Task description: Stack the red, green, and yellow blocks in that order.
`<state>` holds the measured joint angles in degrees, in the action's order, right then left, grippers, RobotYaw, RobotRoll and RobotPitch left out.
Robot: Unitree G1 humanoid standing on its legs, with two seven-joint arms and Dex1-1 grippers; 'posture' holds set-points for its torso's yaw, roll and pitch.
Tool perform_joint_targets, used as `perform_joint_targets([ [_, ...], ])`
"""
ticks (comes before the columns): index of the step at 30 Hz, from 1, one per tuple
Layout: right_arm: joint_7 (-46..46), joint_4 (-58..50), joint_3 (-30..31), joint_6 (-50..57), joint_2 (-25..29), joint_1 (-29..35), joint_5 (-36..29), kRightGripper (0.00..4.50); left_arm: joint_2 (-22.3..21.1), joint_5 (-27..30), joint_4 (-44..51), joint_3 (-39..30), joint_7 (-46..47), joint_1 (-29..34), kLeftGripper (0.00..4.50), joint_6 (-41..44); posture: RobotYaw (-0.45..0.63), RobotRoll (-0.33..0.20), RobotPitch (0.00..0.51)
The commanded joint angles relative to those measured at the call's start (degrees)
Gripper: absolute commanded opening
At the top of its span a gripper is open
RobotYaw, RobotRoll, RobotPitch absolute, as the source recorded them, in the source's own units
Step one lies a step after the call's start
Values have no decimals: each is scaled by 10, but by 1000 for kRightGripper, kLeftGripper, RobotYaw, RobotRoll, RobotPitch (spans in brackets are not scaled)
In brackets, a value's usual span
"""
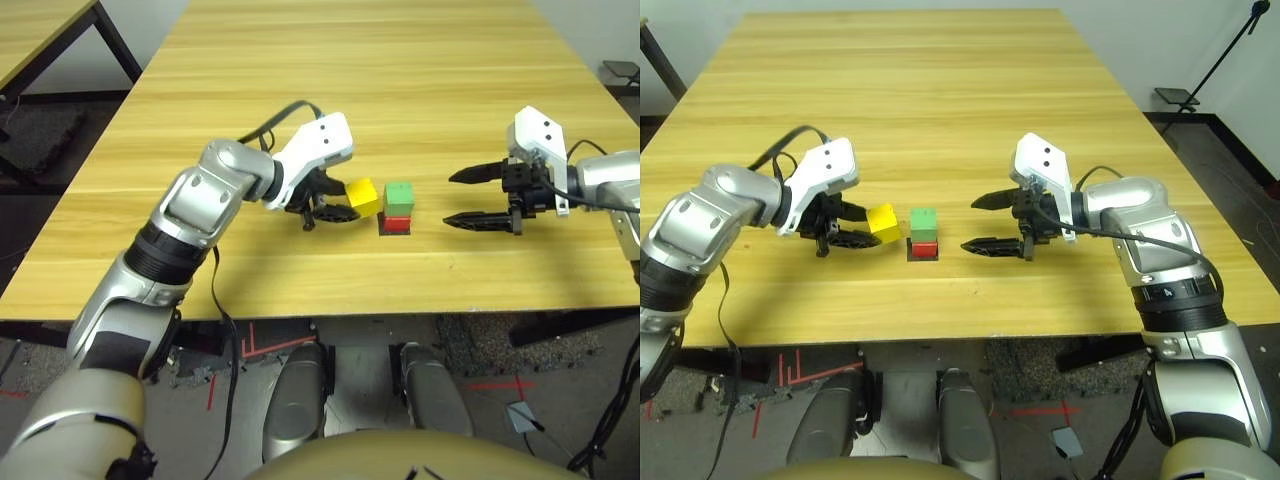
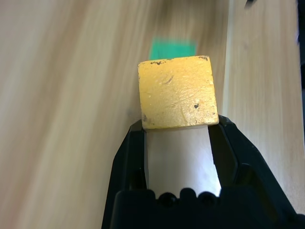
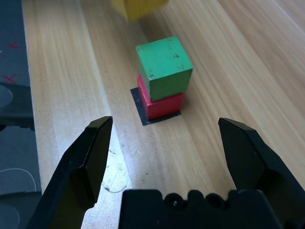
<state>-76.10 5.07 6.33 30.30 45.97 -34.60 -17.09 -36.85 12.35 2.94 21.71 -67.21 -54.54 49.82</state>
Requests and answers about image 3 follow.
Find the yellow wooden block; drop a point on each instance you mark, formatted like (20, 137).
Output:
(138, 9)

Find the green wooden block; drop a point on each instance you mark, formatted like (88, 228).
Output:
(164, 62)

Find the black square tape marker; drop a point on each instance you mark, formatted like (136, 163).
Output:
(136, 101)

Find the red wooden block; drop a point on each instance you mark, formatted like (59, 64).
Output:
(164, 107)

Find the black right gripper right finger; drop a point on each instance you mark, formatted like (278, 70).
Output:
(257, 162)

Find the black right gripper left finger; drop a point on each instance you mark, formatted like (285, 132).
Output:
(78, 167)

